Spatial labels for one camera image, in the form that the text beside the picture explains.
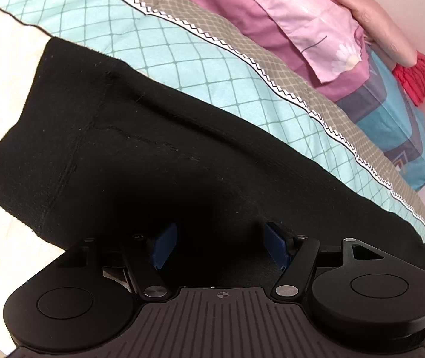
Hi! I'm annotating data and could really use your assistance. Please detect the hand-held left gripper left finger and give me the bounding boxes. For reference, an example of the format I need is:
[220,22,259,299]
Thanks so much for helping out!
[61,223,178,301]

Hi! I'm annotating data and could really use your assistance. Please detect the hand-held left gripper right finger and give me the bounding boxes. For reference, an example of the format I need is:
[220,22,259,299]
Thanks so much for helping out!
[264,222,389,301]

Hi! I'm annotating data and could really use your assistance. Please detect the black pants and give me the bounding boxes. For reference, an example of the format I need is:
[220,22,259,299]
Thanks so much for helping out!
[0,39,425,281]

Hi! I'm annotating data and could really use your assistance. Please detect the blue patterned pillow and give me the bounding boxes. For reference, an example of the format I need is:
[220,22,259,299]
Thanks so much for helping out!
[333,43,425,192]

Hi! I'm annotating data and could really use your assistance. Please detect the patterned quilt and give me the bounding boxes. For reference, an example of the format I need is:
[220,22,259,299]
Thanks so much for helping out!
[0,0,425,358]

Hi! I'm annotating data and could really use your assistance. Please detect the red fringed cloth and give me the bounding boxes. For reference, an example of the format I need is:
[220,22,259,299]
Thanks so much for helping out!
[392,50,425,107]

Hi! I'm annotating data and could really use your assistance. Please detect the pink purple blanket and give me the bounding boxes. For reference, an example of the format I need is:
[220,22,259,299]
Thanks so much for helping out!
[122,0,372,102]

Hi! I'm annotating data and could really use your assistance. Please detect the pink folded cloth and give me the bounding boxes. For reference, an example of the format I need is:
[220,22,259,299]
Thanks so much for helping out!
[330,0,419,68]

